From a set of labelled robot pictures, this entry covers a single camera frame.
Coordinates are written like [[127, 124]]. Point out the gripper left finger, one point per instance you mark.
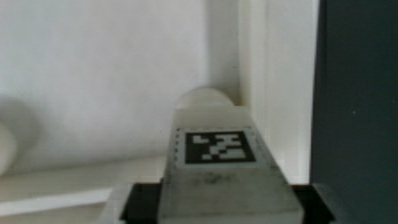
[[132, 204]]

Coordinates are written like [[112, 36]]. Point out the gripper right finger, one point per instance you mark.
[[326, 210]]

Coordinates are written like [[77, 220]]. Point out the white table leg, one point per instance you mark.
[[224, 187]]

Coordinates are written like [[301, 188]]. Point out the white square tabletop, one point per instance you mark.
[[102, 60]]

